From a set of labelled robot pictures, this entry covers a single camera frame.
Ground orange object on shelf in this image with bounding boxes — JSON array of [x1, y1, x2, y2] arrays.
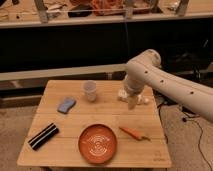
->
[[91, 0, 123, 16]]

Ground blue sponge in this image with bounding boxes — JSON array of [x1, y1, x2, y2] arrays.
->
[[57, 98, 76, 114]]

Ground black hanging cable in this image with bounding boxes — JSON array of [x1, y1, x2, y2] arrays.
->
[[123, 19, 134, 66]]

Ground wooden table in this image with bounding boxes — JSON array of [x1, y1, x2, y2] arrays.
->
[[17, 80, 171, 168]]

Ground long grey shelf rail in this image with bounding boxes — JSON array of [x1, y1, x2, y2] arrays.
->
[[0, 63, 125, 81]]

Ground orange ceramic plate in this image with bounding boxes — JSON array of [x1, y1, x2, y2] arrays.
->
[[78, 124, 117, 164]]

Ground black box on right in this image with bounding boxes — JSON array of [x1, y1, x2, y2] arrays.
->
[[159, 44, 213, 72]]

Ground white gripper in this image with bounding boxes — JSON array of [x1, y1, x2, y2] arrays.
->
[[123, 75, 144, 110]]

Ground orange toy carrot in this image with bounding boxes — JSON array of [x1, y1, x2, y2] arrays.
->
[[120, 126, 149, 141]]

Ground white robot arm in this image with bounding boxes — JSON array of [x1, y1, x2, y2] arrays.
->
[[124, 49, 213, 122]]

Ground black white striped block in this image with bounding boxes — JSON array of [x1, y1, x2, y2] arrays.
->
[[28, 123, 59, 150]]

